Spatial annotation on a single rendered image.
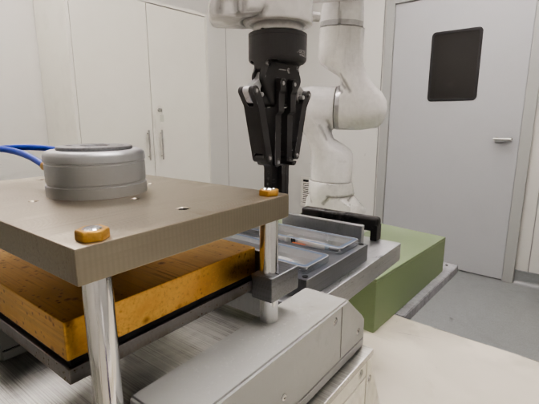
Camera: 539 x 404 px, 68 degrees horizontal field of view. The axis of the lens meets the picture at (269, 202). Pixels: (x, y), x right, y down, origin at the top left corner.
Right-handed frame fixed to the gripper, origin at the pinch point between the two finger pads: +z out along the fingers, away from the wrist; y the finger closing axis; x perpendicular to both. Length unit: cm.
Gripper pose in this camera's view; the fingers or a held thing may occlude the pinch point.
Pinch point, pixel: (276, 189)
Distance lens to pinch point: 54.9
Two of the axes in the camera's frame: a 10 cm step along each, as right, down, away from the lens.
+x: -7.8, -1.3, 6.1
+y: 6.3, -1.6, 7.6
